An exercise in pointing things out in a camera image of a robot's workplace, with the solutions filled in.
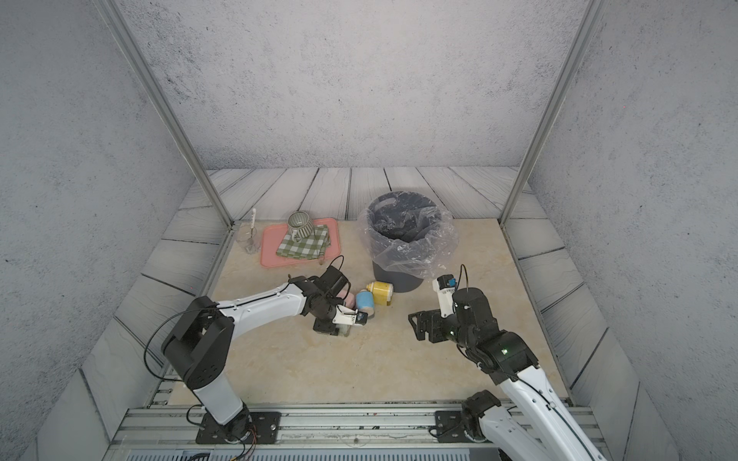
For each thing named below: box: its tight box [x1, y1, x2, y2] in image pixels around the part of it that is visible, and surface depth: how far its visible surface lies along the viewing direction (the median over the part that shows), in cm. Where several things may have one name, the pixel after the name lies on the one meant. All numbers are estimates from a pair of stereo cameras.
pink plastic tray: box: [260, 217, 342, 268], surface depth 114 cm
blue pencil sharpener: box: [355, 289, 375, 317], surface depth 92 cm
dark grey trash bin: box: [368, 191, 443, 293], surface depth 86 cm
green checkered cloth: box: [275, 223, 332, 261], surface depth 113 cm
